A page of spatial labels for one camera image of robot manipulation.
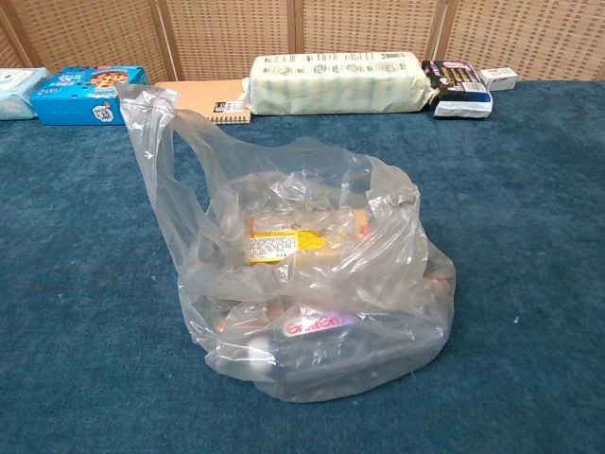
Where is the blue carpet table cover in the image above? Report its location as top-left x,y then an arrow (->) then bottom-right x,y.
0,79 -> 605,454

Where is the clear plastic bag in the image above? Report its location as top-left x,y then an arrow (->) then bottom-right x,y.
115,82 -> 458,404

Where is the wooden rattan folding screen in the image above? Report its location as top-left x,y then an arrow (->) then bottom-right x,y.
0,0 -> 605,82

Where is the kraft spiral notebook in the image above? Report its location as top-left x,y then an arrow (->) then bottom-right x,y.
154,79 -> 251,126

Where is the yellow snack package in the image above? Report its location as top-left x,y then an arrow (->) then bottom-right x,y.
248,215 -> 332,266

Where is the long pale yellow tissue pack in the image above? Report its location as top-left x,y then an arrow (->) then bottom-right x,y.
249,50 -> 434,115

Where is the blue cookie box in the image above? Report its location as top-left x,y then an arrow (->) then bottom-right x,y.
28,64 -> 151,127

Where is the light blue wet wipes pack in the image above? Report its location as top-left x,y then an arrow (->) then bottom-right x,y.
0,66 -> 52,121

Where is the small white box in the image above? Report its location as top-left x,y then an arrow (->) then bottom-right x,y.
480,66 -> 520,92

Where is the dark box with pink label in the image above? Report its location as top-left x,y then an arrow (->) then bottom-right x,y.
254,305 -> 441,393

